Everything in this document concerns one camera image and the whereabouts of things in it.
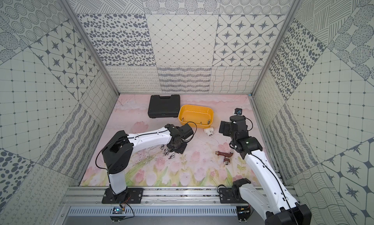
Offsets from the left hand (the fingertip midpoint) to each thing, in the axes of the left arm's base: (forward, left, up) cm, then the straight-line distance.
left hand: (181, 147), depth 87 cm
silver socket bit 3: (-4, +6, -5) cm, 9 cm away
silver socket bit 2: (-1, +10, -5) cm, 11 cm away
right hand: (+6, -28, +15) cm, 32 cm away
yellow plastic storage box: (+27, -13, -4) cm, 31 cm away
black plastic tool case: (+34, +18, -2) cm, 39 cm away
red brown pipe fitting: (-6, -27, -3) cm, 28 cm away
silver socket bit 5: (+22, -18, -4) cm, 29 cm away
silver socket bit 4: (+23, +1, -3) cm, 23 cm away
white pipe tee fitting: (+13, -18, -1) cm, 22 cm away
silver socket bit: (+2, +13, -3) cm, 13 cm away
